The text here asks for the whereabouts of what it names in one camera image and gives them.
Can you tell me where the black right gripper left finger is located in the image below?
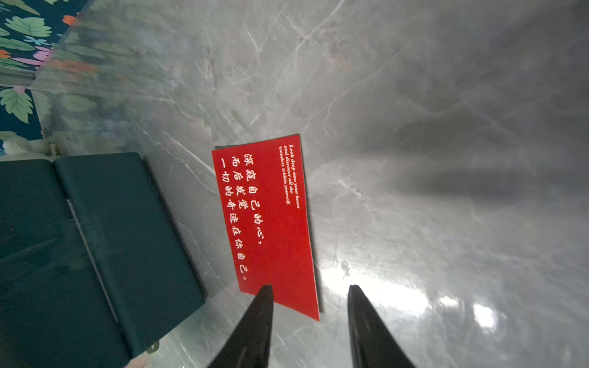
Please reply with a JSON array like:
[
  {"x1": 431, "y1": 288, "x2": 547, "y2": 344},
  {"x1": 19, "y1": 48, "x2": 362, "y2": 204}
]
[{"x1": 209, "y1": 285, "x2": 274, "y2": 368}]

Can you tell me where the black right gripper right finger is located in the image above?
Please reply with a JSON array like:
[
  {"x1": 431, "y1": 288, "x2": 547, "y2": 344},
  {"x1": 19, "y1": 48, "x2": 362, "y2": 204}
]
[{"x1": 348, "y1": 285, "x2": 415, "y2": 368}]

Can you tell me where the red postcard white text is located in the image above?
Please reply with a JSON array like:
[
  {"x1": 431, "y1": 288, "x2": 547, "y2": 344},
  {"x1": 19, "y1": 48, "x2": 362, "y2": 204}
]
[{"x1": 212, "y1": 134, "x2": 320, "y2": 320}]

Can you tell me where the teal drawer cabinet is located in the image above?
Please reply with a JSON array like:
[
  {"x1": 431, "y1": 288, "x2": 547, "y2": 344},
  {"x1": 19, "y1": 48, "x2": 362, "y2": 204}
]
[{"x1": 1, "y1": 153, "x2": 205, "y2": 367}]

